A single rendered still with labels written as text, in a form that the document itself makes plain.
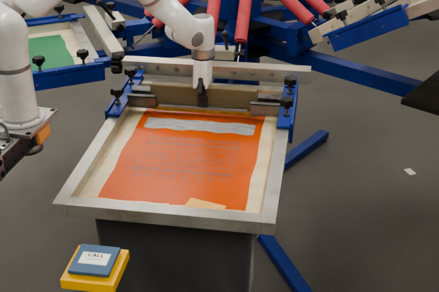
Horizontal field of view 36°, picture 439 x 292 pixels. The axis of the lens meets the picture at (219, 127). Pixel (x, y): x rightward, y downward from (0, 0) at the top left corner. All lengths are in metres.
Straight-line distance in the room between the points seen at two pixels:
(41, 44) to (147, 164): 1.09
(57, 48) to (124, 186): 1.09
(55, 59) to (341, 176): 1.73
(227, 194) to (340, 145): 2.21
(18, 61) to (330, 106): 2.92
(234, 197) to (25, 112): 0.61
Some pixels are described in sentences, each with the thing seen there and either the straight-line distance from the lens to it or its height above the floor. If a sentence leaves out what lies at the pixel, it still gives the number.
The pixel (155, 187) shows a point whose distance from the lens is 1.87.
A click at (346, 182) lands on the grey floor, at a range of 3.65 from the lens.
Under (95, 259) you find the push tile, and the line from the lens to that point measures 1.63.
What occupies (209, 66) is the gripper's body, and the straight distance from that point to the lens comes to 2.14.
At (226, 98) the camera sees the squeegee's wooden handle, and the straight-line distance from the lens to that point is 2.18.
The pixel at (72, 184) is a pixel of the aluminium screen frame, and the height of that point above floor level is 0.99.
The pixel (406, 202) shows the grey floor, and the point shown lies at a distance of 3.56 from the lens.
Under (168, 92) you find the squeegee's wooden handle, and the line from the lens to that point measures 2.21.
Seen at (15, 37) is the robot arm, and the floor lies 1.39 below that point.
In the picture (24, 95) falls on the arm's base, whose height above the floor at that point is 1.23.
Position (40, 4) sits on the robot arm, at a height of 1.46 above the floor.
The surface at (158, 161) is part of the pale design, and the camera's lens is 1.99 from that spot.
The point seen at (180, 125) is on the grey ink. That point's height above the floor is 0.96.
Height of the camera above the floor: 2.00
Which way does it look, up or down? 29 degrees down
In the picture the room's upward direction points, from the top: 1 degrees counter-clockwise
